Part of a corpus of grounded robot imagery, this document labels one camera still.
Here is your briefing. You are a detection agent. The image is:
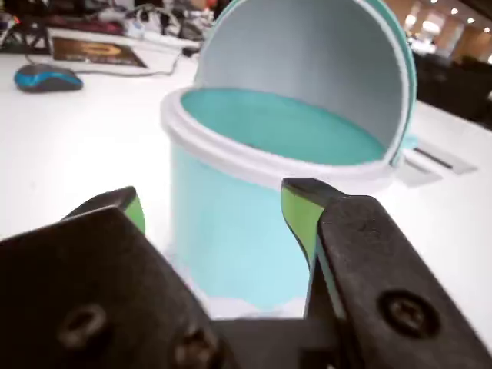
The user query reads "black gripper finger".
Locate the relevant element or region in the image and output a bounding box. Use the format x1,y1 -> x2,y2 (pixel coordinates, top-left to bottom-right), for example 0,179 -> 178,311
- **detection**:
0,186 -> 235,369
281,177 -> 492,369

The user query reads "teal whale-shaped bin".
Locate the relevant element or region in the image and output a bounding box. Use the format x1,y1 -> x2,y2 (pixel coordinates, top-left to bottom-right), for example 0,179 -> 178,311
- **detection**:
159,0 -> 418,320

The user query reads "blue grey computer mouse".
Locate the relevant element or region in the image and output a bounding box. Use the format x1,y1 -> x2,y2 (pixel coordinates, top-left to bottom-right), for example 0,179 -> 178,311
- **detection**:
14,63 -> 85,93

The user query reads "dark mouse pad orange logo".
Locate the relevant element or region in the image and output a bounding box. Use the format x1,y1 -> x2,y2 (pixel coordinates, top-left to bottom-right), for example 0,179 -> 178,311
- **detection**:
52,37 -> 149,69

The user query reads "black truss stand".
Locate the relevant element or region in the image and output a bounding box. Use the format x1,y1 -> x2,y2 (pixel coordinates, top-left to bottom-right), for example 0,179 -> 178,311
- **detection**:
0,22 -> 53,53

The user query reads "grey mouse cable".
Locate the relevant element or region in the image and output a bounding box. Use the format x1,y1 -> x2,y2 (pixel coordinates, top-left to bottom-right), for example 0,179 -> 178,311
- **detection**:
25,49 -> 181,77

